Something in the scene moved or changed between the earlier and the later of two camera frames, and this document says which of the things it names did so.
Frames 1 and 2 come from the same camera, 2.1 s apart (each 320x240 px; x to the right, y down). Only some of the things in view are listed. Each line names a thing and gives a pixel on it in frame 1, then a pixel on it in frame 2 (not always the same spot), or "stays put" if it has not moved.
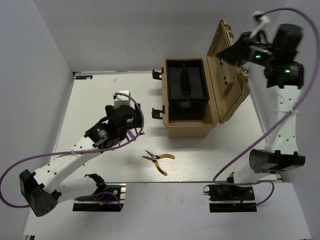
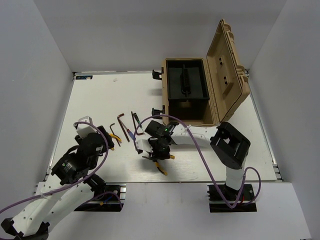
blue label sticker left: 89,77 stays put
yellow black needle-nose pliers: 153,158 stays put
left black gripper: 137,120 -> 111,142
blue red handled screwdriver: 132,135 stays put
